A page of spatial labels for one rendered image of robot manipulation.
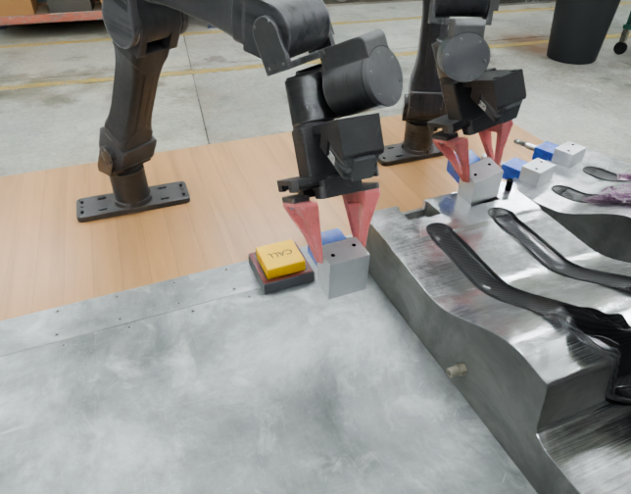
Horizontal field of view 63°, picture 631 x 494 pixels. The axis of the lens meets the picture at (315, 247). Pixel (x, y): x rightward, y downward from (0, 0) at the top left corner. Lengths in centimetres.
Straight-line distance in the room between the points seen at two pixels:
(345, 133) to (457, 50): 25
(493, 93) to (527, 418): 38
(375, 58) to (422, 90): 55
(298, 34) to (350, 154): 14
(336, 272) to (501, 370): 20
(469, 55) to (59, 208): 75
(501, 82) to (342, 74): 24
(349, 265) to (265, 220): 37
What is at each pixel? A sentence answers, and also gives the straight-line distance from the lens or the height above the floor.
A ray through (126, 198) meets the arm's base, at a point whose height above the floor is 83.
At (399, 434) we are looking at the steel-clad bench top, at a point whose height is 80.
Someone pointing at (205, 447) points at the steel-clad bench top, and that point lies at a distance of 61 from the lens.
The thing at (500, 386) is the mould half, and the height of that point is 87.
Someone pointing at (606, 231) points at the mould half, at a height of 86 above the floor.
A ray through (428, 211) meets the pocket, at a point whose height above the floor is 88.
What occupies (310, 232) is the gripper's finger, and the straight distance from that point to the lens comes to 56.
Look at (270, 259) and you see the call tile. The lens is 77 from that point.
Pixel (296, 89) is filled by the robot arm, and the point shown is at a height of 112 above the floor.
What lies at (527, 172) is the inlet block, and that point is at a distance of 98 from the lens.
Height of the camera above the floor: 131
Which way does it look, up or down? 37 degrees down
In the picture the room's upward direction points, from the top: straight up
